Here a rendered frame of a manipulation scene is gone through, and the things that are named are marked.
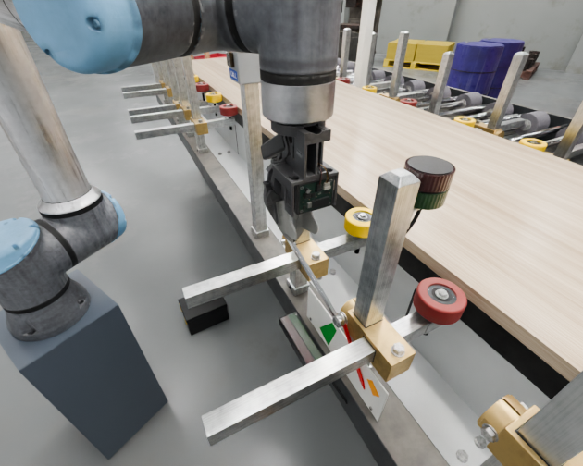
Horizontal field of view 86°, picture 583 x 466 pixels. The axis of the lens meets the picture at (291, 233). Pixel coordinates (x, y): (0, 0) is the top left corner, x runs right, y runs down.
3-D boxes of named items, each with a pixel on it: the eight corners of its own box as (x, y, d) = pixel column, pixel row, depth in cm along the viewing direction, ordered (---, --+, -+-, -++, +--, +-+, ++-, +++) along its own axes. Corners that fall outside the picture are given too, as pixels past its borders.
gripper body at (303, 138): (290, 222, 42) (289, 134, 35) (265, 193, 48) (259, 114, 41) (337, 208, 45) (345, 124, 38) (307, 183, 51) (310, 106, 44)
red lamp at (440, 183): (426, 197, 37) (430, 180, 36) (391, 176, 41) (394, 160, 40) (461, 186, 39) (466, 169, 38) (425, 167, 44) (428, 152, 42)
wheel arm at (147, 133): (137, 141, 132) (134, 131, 129) (136, 139, 134) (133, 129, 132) (235, 126, 147) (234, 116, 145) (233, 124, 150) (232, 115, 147)
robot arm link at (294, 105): (249, 74, 39) (316, 67, 42) (252, 115, 42) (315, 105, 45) (279, 90, 32) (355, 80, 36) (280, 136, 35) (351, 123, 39)
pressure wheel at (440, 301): (425, 358, 55) (444, 317, 48) (394, 324, 61) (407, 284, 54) (457, 340, 58) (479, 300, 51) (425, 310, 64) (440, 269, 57)
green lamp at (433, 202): (420, 214, 39) (425, 199, 37) (388, 192, 43) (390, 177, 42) (454, 202, 41) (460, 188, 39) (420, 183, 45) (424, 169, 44)
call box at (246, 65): (240, 89, 70) (236, 48, 65) (229, 82, 74) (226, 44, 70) (268, 85, 72) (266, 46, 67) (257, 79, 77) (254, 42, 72)
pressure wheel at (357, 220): (372, 265, 74) (380, 226, 67) (338, 260, 76) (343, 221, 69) (374, 245, 80) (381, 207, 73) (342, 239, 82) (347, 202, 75)
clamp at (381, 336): (385, 383, 49) (391, 366, 46) (338, 320, 59) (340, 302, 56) (412, 368, 51) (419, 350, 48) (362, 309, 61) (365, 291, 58)
